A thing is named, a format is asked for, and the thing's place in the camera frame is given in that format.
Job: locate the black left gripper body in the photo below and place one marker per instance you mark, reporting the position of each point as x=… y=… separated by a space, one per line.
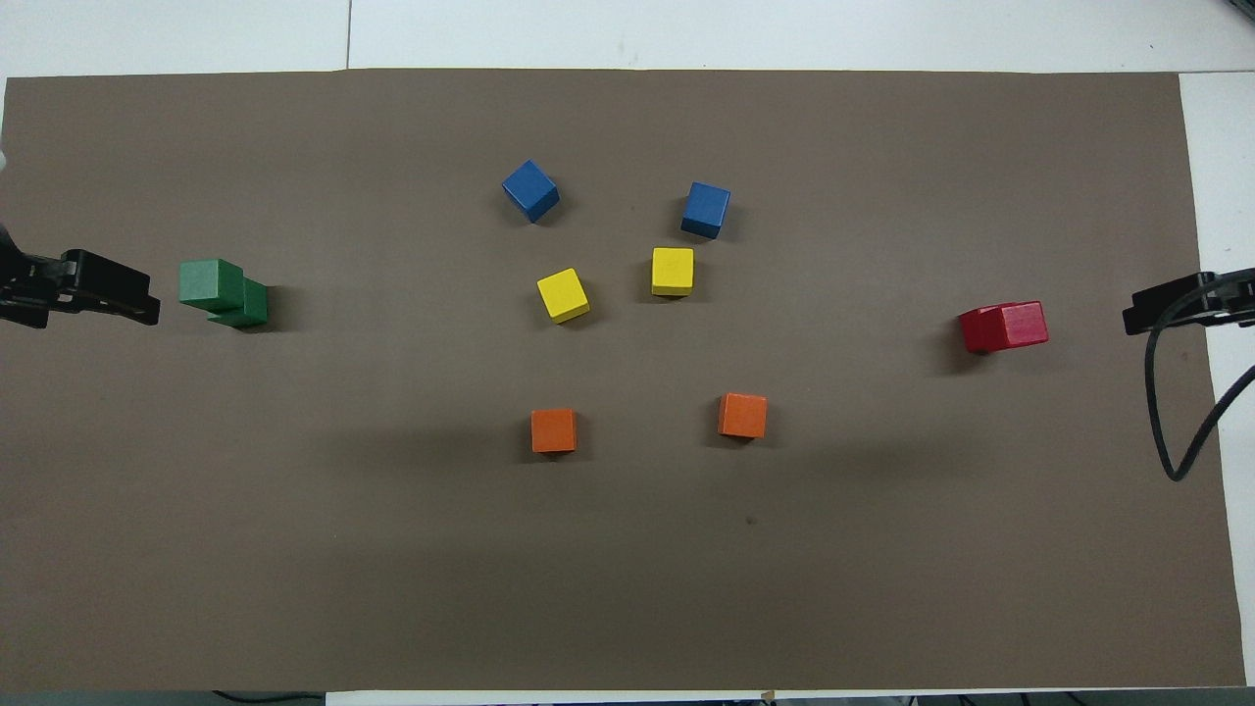
x=29 y=289

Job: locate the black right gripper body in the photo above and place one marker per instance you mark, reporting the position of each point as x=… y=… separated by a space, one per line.
x=1230 y=294

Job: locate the green wooden block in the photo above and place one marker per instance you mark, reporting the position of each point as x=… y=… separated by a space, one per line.
x=209 y=282
x=252 y=307

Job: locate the red wooden block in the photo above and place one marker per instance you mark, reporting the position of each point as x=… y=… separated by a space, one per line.
x=1022 y=324
x=970 y=338

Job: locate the blue wooden block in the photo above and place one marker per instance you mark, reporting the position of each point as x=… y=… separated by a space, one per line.
x=706 y=209
x=530 y=190

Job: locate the orange wooden block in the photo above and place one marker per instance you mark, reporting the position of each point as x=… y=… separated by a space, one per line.
x=742 y=415
x=554 y=430

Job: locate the yellow wooden block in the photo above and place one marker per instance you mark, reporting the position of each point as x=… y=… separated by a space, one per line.
x=673 y=271
x=563 y=294

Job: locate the brown table mat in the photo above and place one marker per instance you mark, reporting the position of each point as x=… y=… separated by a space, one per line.
x=627 y=588

